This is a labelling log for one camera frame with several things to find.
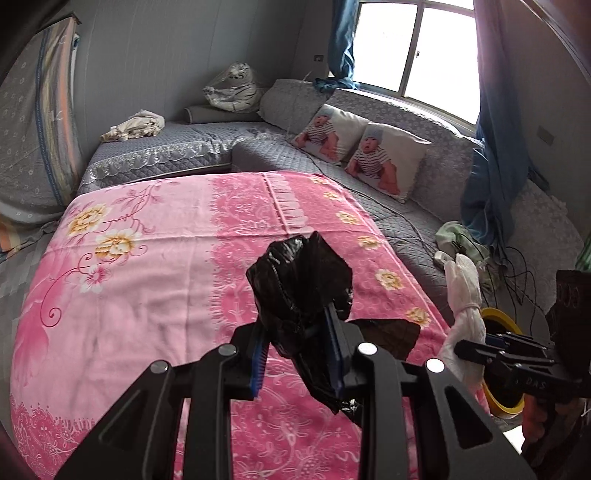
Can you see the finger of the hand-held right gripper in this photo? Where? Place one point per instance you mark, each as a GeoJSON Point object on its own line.
{"type": "Point", "coordinates": [517, 344]}
{"type": "Point", "coordinates": [489, 355]}

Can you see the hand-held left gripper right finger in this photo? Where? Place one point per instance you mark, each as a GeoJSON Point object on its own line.
{"type": "Point", "coordinates": [333, 355]}

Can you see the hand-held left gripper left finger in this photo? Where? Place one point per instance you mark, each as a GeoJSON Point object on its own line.
{"type": "Point", "coordinates": [258, 364]}

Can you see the yellow round bin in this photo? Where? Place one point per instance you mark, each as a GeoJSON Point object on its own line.
{"type": "Point", "coordinates": [498, 319]}

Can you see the white cloth glove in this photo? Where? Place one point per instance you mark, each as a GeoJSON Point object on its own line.
{"type": "Point", "coordinates": [464, 295]}

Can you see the black plastic bag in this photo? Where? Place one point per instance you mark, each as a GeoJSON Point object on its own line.
{"type": "Point", "coordinates": [295, 281]}

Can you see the person's right hand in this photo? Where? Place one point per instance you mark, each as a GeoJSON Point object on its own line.
{"type": "Point", "coordinates": [538, 417]}

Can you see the dark brown wrapper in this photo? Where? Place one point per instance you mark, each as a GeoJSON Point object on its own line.
{"type": "Point", "coordinates": [392, 337]}

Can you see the white power strip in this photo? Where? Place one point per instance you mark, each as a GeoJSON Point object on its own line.
{"type": "Point", "coordinates": [442, 257]}

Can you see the light green cloth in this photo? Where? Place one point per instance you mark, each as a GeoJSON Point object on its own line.
{"type": "Point", "coordinates": [450, 233]}

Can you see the pink floral blanket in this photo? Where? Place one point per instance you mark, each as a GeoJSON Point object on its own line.
{"type": "Point", "coordinates": [161, 277]}

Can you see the baby print pillow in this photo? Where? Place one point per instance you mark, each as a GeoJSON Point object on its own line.
{"type": "Point", "coordinates": [323, 134]}
{"type": "Point", "coordinates": [378, 157]}

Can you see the grey quilted sofa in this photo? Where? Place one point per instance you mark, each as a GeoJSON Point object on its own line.
{"type": "Point", "coordinates": [175, 145]}

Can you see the grey lace cushion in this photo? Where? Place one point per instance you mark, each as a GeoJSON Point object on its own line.
{"type": "Point", "coordinates": [291, 104]}

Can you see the grey bolster pillow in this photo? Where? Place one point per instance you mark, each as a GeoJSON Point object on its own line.
{"type": "Point", "coordinates": [203, 114]}

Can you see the beige crumpled cloth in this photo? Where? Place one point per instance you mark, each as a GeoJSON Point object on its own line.
{"type": "Point", "coordinates": [134, 125]}

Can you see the tiger plush toy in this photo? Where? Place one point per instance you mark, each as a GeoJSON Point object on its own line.
{"type": "Point", "coordinates": [235, 90]}

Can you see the sliding glass window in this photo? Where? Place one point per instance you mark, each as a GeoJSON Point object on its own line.
{"type": "Point", "coordinates": [383, 41]}

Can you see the striped cloth cover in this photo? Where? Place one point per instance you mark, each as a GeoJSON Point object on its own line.
{"type": "Point", "coordinates": [37, 129]}

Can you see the wall switch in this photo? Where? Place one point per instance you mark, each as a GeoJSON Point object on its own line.
{"type": "Point", "coordinates": [546, 136]}

